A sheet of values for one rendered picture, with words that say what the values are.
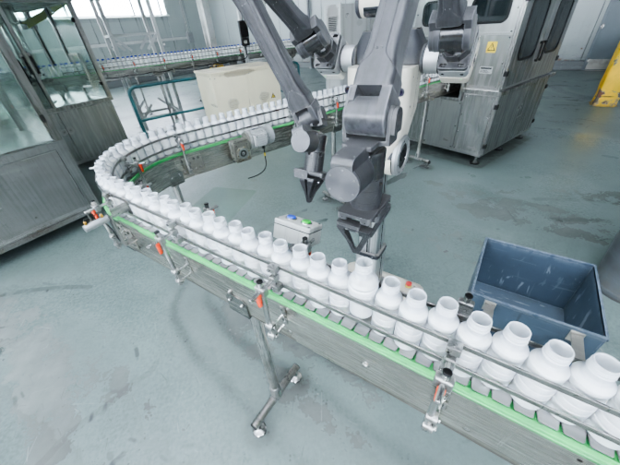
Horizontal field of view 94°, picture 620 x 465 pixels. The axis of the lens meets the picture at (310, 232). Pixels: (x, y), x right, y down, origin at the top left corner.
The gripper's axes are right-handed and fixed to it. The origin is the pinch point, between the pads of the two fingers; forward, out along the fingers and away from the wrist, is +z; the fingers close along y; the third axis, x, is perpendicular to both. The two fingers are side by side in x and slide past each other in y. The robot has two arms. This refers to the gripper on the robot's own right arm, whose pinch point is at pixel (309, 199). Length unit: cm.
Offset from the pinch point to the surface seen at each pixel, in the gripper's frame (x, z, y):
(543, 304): 52, 29, 75
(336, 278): -18.2, 12.2, 21.4
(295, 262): -18.1, 12.4, 9.3
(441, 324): -18, 13, 46
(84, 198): 49, 74, -302
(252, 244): -17.8, 12.6, -6.2
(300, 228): -3.8, 8.6, 0.4
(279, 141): 116, -10, -106
